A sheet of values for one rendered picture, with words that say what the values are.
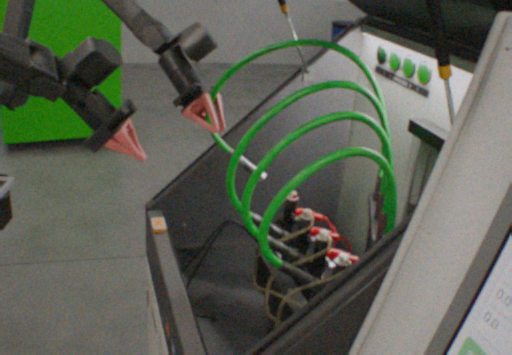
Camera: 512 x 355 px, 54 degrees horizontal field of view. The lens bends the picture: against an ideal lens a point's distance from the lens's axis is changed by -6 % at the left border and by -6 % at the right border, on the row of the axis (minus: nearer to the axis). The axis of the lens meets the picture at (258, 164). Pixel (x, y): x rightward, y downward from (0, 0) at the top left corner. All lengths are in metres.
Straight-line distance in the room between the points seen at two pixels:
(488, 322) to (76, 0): 3.83
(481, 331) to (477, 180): 0.18
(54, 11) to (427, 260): 3.71
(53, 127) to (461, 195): 3.89
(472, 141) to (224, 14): 7.02
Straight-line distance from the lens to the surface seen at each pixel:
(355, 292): 0.78
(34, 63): 0.87
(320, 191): 1.48
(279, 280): 1.07
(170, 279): 1.10
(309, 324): 0.79
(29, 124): 4.34
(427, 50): 1.09
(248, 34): 7.74
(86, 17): 4.18
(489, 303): 0.63
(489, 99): 0.68
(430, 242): 0.71
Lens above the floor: 1.59
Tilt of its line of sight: 22 degrees down
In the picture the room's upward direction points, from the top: 5 degrees clockwise
